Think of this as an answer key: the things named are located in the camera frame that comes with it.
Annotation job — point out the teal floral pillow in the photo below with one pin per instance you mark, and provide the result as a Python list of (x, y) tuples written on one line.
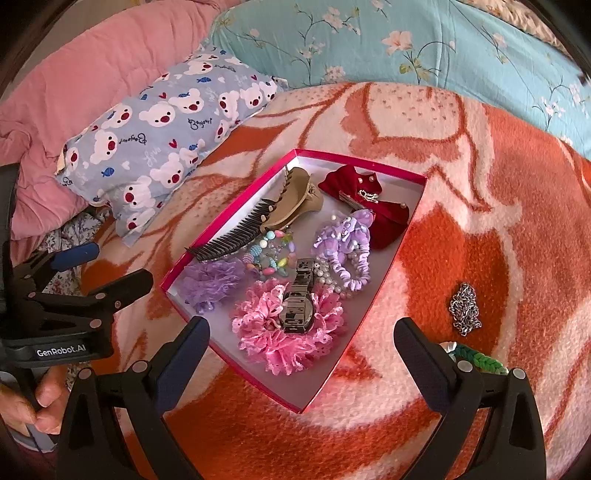
[(415, 46)]

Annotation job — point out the brown claw hair clip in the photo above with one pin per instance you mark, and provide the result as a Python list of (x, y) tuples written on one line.
[(295, 198)]

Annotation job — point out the black hair comb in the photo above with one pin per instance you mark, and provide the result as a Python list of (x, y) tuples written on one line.
[(226, 244)]

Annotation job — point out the person's left hand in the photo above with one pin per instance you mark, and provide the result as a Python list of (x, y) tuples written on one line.
[(51, 397)]

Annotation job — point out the pink lace scrunchie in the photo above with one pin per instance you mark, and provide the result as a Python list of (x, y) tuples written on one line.
[(272, 341)]

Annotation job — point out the floral cloth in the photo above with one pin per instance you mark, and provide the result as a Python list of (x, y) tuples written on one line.
[(74, 230)]

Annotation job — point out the red cardboard box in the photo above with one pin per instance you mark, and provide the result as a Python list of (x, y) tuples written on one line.
[(295, 390)]

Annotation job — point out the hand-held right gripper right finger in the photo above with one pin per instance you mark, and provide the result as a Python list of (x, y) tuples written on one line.
[(425, 367)]

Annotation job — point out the purple lace scrunchie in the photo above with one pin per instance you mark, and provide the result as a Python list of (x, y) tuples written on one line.
[(212, 284)]

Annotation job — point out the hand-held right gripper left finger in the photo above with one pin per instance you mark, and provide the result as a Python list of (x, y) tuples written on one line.
[(184, 353)]

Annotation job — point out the bear print pillow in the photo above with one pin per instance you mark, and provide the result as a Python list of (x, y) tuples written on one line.
[(152, 138)]

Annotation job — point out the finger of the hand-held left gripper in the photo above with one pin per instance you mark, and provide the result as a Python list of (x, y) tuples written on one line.
[(106, 295), (74, 256)]

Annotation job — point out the orange patterned blanket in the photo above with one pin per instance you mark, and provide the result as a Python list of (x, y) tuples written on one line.
[(508, 207)]

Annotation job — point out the red velvet bow clip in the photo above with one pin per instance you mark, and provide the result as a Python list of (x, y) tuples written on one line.
[(388, 221)]

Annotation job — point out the pink quilt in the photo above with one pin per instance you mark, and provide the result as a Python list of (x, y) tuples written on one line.
[(69, 83)]

